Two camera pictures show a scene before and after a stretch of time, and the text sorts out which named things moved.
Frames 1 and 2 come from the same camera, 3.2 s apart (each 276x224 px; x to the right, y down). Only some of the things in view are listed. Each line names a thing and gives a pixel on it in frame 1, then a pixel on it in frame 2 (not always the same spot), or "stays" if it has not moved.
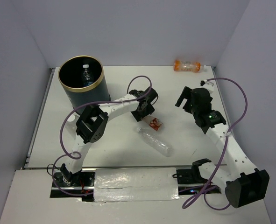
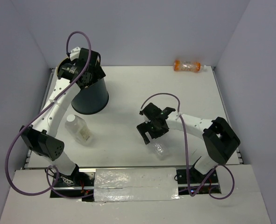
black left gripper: [138, 116] → [98, 74]
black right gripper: [187, 94] → [144, 127]
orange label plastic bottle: [187, 66] stays
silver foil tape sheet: [136, 184] stays
